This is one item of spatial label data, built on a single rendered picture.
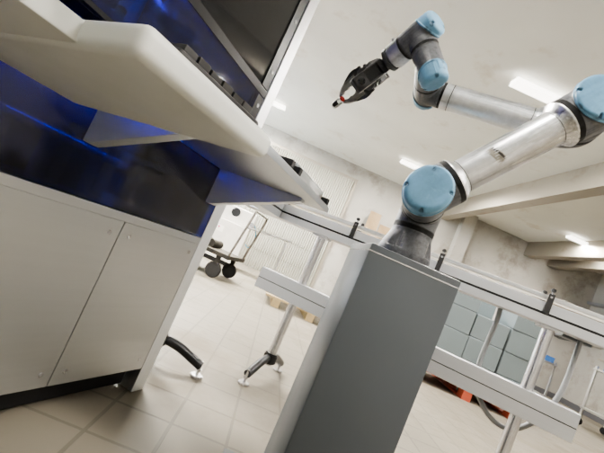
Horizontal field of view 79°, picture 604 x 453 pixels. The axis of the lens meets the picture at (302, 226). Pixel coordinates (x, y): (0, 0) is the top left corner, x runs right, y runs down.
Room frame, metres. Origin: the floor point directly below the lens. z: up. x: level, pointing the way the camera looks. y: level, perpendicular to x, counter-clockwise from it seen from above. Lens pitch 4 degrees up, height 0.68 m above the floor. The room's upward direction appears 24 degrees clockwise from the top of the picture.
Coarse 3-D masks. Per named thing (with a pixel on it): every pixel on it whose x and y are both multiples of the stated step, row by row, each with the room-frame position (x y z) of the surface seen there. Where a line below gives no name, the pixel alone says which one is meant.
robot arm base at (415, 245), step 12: (396, 228) 1.01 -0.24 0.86; (408, 228) 0.98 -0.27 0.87; (420, 228) 0.98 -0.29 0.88; (384, 240) 1.01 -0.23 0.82; (396, 240) 0.99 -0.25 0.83; (408, 240) 0.97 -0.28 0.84; (420, 240) 0.97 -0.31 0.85; (396, 252) 0.97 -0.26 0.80; (408, 252) 0.96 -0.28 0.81; (420, 252) 0.97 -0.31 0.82
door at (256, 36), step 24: (216, 0) 1.01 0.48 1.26; (240, 0) 1.08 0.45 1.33; (264, 0) 1.17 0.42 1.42; (288, 0) 1.27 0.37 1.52; (240, 24) 1.12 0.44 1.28; (264, 24) 1.22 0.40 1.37; (288, 24) 1.32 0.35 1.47; (240, 48) 1.16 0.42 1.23; (264, 48) 1.26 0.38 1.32; (264, 72) 1.32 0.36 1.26
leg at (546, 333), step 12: (540, 324) 1.60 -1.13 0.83; (540, 336) 1.62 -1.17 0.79; (552, 336) 1.61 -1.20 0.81; (540, 348) 1.61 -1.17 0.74; (540, 360) 1.60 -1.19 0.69; (528, 372) 1.62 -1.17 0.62; (528, 384) 1.61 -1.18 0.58; (516, 420) 1.61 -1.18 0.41; (504, 432) 1.62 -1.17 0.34; (516, 432) 1.61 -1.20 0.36; (504, 444) 1.61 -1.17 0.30
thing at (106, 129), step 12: (96, 120) 0.84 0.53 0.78; (108, 120) 0.82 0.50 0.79; (120, 120) 0.81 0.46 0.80; (132, 120) 0.80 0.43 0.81; (96, 132) 0.83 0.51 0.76; (108, 132) 0.82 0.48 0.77; (120, 132) 0.80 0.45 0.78; (132, 132) 0.79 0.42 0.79; (144, 132) 0.78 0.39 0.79; (156, 132) 0.77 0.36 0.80; (168, 132) 0.75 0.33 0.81; (96, 144) 0.84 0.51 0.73; (108, 144) 0.83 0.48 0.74; (120, 144) 0.83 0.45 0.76; (132, 144) 0.82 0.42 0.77
